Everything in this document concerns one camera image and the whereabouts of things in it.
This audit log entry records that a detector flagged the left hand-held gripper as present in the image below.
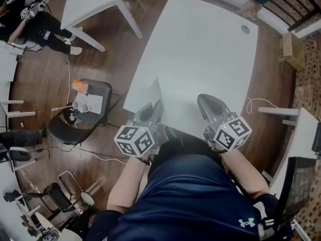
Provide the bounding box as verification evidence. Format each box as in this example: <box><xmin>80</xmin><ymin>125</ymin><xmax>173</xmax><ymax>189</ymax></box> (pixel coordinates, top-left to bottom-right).
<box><xmin>113</xmin><ymin>99</ymin><xmax>167</xmax><ymax>158</ymax></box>

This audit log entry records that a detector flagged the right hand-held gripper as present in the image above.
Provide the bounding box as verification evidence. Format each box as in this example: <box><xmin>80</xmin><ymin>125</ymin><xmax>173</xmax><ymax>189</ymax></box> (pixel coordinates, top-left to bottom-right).
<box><xmin>197</xmin><ymin>93</ymin><xmax>252</xmax><ymax>152</ymax></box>

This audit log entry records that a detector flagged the white tissue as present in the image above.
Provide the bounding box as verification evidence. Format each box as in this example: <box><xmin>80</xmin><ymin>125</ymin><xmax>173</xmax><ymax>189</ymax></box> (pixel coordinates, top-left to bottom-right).
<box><xmin>147</xmin><ymin>77</ymin><xmax>164</xmax><ymax>105</ymax></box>

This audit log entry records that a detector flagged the person's right forearm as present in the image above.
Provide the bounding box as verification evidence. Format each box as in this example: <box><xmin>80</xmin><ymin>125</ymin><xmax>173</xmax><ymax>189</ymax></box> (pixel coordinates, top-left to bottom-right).
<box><xmin>220</xmin><ymin>147</ymin><xmax>271</xmax><ymax>198</ymax></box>

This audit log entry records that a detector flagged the person's left forearm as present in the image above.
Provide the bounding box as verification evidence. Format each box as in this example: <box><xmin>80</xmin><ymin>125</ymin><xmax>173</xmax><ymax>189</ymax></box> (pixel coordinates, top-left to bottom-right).
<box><xmin>107</xmin><ymin>155</ymin><xmax>151</xmax><ymax>213</ymax></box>

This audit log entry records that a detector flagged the white paper sheet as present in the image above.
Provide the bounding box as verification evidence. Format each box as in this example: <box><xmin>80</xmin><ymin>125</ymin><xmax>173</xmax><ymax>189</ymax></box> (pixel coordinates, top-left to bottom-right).
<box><xmin>75</xmin><ymin>92</ymin><xmax>104</xmax><ymax>115</ymax></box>

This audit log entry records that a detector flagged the orange box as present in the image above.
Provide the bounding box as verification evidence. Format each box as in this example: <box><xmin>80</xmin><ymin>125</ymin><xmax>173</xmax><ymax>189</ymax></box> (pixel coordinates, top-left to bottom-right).
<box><xmin>70</xmin><ymin>80</ymin><xmax>90</xmax><ymax>94</ymax></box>

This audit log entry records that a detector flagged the white desk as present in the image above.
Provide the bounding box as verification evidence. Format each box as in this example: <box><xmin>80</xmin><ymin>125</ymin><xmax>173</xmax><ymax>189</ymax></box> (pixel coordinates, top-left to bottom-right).
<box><xmin>257</xmin><ymin>106</ymin><xmax>321</xmax><ymax>198</ymax></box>

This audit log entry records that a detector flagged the person's navy shirt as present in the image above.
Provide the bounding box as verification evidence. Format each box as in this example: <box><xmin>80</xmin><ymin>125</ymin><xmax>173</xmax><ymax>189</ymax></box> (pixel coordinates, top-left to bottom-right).
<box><xmin>85</xmin><ymin>134</ymin><xmax>294</xmax><ymax>241</ymax></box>

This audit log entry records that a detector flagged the cardboard box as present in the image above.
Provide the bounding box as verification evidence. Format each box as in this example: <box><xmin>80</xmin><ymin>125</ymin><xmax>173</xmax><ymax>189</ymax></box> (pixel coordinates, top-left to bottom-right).
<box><xmin>279</xmin><ymin>32</ymin><xmax>306</xmax><ymax>72</ymax></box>

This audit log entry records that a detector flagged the black monitor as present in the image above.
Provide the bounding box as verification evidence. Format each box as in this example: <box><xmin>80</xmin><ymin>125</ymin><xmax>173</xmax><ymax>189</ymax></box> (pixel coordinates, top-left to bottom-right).
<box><xmin>311</xmin><ymin>121</ymin><xmax>321</xmax><ymax>156</ymax></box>

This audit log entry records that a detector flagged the white side table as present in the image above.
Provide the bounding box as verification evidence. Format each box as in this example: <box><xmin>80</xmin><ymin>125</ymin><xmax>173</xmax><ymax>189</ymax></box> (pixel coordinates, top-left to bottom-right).
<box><xmin>60</xmin><ymin>0</ymin><xmax>144</xmax><ymax>53</ymax></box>

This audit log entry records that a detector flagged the black railing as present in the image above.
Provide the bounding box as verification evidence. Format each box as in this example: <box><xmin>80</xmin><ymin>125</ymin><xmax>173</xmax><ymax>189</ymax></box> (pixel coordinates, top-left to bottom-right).
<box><xmin>263</xmin><ymin>0</ymin><xmax>321</xmax><ymax>32</ymax></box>

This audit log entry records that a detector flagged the white cable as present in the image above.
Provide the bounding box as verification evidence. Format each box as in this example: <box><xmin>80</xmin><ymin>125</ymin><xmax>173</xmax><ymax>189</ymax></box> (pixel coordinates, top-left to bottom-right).
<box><xmin>245</xmin><ymin>97</ymin><xmax>279</xmax><ymax>114</ymax></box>
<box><xmin>65</xmin><ymin>54</ymin><xmax>73</xmax><ymax>105</ymax></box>

